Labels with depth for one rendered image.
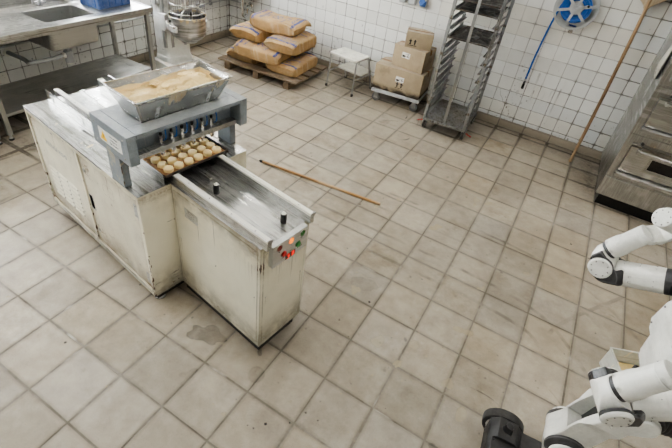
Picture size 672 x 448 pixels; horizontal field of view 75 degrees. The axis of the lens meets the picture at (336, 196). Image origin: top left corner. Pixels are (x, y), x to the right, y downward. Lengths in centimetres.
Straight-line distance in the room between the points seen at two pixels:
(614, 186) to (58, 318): 449
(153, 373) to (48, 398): 49
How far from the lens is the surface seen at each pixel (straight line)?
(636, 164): 466
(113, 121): 238
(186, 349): 278
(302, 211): 221
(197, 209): 236
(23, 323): 315
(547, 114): 563
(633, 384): 138
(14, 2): 536
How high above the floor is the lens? 228
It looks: 36 degrees down
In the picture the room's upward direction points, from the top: 9 degrees clockwise
